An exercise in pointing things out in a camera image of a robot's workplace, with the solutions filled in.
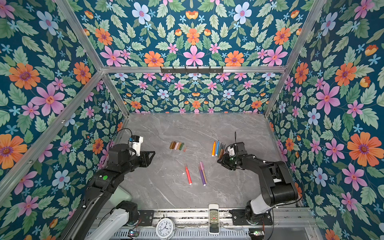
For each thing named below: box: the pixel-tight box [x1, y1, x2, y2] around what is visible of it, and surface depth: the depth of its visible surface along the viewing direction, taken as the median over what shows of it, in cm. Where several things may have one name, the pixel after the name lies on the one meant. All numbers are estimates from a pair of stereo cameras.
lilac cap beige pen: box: [199, 161, 208, 183], surface depth 92 cm
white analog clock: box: [156, 218, 176, 240], surface depth 69 cm
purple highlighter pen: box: [199, 168, 206, 187], surface depth 88 cm
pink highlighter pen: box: [185, 166, 193, 185], surface depth 89 cm
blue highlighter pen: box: [215, 140, 220, 157], surface depth 100 cm
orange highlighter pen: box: [211, 141, 217, 157], surface depth 100 cm
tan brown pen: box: [219, 142, 223, 160], surface depth 98 cm
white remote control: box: [208, 203, 220, 235], surface depth 74 cm
